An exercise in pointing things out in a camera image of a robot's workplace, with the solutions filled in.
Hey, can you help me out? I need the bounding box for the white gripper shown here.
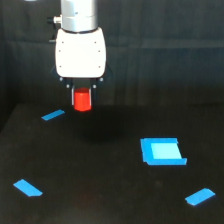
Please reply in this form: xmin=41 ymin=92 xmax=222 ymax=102
xmin=51 ymin=27 xmax=113 ymax=106

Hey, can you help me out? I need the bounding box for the red hexagonal block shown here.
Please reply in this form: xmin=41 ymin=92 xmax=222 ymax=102
xmin=74 ymin=87 xmax=91 ymax=112

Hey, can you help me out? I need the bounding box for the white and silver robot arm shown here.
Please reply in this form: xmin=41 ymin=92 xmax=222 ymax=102
xmin=47 ymin=0 xmax=108 ymax=112

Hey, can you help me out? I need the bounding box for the blue tape strip far left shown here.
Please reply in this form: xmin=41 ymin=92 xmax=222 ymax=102
xmin=41 ymin=109 xmax=65 ymax=121

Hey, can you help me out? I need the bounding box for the blue tape strip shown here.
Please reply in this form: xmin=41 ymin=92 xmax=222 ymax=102
xmin=185 ymin=188 xmax=215 ymax=206
xmin=41 ymin=109 xmax=65 ymax=121
xmin=13 ymin=179 xmax=42 ymax=197

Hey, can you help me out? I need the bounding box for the blue tape strip near left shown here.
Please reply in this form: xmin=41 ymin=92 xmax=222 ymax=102
xmin=13 ymin=179 xmax=42 ymax=197

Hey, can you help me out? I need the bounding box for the blue tape strip near right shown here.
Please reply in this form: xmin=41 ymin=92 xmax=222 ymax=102
xmin=185 ymin=188 xmax=215 ymax=206

